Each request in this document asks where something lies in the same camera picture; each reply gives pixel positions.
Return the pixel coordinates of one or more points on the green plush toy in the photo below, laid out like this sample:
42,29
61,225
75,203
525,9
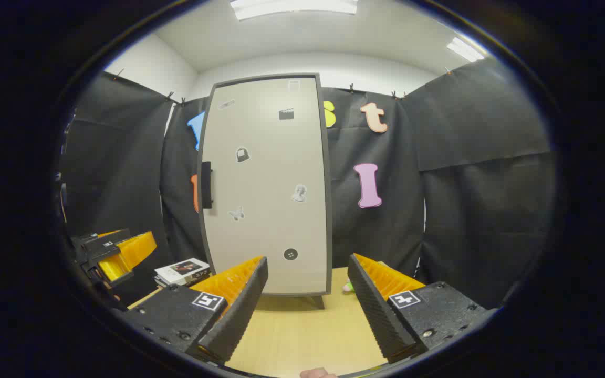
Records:
348,287

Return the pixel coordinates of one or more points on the beige cabinet door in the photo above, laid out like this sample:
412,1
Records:
266,184

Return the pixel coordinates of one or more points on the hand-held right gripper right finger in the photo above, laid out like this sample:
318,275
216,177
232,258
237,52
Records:
376,310

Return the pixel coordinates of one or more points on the black backdrop cloth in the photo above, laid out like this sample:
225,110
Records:
465,210

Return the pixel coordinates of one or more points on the grey cabinet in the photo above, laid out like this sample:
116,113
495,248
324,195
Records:
329,220

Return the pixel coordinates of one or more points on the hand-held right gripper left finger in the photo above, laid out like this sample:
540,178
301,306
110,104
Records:
239,310

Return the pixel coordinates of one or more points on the white book with photo cover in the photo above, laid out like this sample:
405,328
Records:
181,269

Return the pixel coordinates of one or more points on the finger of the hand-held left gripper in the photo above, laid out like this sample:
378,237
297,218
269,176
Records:
134,247
97,239

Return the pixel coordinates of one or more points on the small ceiling light panel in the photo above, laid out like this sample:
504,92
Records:
465,50

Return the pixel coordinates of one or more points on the dark covered book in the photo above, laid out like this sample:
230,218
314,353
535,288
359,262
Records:
197,281

